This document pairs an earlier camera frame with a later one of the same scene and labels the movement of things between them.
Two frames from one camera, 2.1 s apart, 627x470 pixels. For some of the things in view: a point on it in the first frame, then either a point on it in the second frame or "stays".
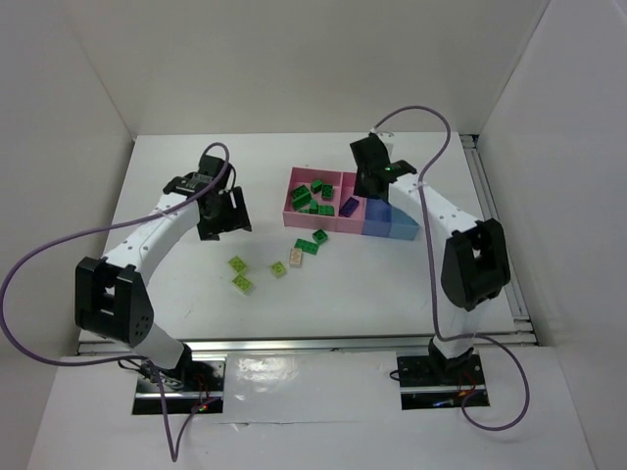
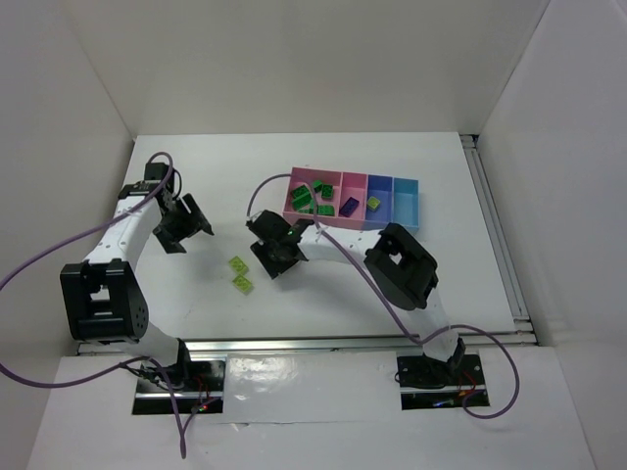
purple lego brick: [349, 208] stays
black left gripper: [223, 215] → [181, 225]
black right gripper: [369, 160] → [273, 250]
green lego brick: [327, 192] stays
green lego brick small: [326, 210] stays
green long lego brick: [301, 197] stays
